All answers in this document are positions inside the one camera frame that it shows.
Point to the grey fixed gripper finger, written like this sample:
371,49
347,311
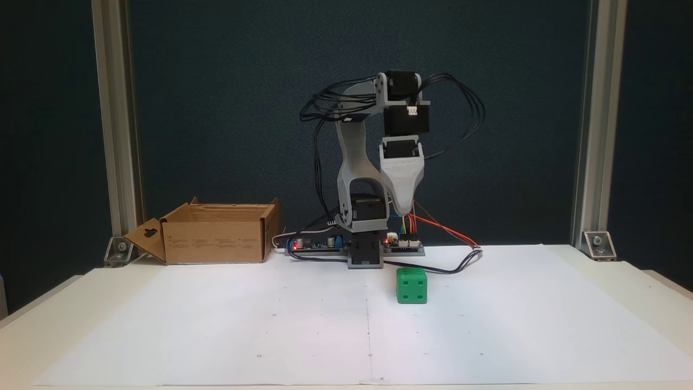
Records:
401,179

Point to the green dice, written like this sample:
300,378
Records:
411,286

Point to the circuit board with white connectors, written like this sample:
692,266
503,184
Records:
403,246

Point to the circuit board with blue parts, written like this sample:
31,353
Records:
316,246

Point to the brown cardboard box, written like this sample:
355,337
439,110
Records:
214,241

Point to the aluminium frame post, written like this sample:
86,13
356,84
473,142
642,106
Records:
598,119
116,119

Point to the metal corner bracket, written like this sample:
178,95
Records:
119,252
600,245

